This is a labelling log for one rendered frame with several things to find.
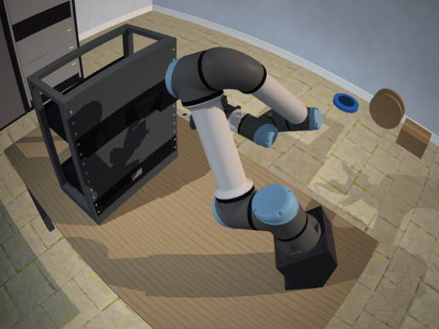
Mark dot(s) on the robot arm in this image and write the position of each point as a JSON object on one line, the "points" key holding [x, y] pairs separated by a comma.
{"points": [[199, 79]]}

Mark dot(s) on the dark grey server rack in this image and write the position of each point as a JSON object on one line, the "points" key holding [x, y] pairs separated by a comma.
{"points": [[129, 101]]}

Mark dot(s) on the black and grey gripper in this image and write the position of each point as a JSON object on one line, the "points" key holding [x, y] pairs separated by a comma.
{"points": [[227, 108]]}

